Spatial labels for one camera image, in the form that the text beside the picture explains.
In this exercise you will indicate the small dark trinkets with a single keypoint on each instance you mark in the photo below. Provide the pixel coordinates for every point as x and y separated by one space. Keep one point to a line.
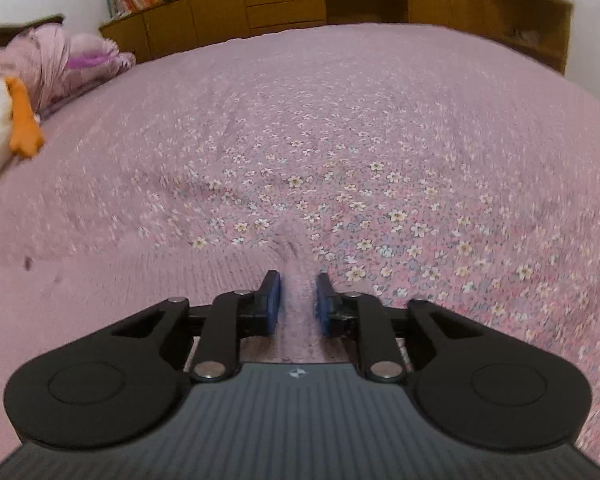
525 35

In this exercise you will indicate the dark wooden headboard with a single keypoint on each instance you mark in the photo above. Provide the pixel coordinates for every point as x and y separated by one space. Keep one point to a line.
10 32

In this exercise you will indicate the pink floral quilt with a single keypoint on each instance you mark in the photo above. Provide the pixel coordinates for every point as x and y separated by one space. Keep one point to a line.
45 60

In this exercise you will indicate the wooden cabinet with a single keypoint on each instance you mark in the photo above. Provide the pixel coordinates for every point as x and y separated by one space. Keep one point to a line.
290 2

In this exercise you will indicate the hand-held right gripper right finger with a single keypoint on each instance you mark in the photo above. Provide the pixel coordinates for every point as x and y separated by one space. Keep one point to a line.
325 307

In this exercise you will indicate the pink floral bed sheet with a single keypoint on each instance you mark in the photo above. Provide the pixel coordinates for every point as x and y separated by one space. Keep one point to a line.
380 135

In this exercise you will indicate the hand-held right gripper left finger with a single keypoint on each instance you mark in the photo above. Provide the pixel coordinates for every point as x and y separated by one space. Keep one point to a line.
271 305

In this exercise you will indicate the purple cloth piece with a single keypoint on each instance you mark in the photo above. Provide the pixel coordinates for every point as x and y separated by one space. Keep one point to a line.
87 60

